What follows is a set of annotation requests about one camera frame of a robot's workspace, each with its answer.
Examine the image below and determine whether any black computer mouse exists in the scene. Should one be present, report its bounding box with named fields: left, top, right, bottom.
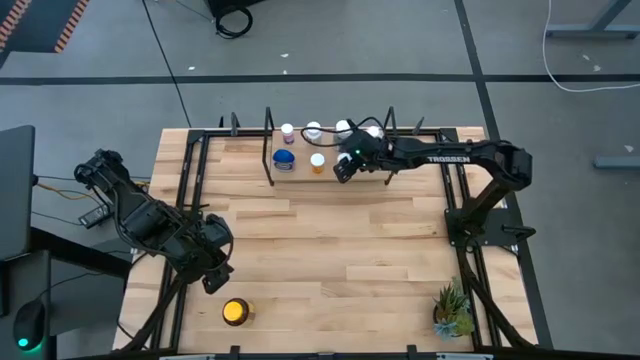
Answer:
left=12, top=299, right=47, bottom=351

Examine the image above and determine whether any amber bottle yellow lid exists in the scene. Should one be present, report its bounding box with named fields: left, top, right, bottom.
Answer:
left=221, top=297, right=256, bottom=328

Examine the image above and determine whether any black side desk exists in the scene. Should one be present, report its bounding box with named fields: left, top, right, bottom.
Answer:
left=0, top=124, right=132, bottom=360

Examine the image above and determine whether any black mat orange striped border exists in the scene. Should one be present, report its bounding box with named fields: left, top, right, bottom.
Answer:
left=0, top=0, right=91, bottom=69

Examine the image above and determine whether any wooden shelf black metal frame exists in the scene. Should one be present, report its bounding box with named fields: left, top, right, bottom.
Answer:
left=261, top=105, right=399, bottom=187

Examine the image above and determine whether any grey metal table base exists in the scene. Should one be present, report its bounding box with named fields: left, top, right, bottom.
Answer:
left=544, top=0, right=640, bottom=40

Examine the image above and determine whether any potted succulent plant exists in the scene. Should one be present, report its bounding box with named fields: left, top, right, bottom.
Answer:
left=432, top=277, right=475, bottom=343

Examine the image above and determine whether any white floor cable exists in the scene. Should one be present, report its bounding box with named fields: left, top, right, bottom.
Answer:
left=541, top=0, right=640, bottom=94

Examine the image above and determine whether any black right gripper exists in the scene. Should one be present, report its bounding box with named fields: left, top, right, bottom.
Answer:
left=333, top=132, right=396, bottom=185

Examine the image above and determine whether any grey metal foot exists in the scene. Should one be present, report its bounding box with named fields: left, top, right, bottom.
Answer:
left=593, top=155, right=640, bottom=170

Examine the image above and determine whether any white bottle with barcode label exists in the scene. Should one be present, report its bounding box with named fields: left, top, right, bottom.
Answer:
left=305, top=120, right=323, bottom=146

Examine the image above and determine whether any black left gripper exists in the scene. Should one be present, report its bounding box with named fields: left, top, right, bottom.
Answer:
left=189, top=214, right=235, bottom=295

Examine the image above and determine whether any black power adapter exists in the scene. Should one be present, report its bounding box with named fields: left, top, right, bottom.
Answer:
left=78, top=204, right=112, bottom=230

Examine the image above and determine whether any black cable coil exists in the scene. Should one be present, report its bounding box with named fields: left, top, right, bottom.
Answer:
left=213, top=4, right=255, bottom=40

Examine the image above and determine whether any blue lidded jar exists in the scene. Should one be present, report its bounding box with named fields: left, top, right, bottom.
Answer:
left=272, top=148, right=296, bottom=174

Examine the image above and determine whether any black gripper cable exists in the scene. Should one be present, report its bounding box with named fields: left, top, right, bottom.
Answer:
left=299, top=115, right=391, bottom=149

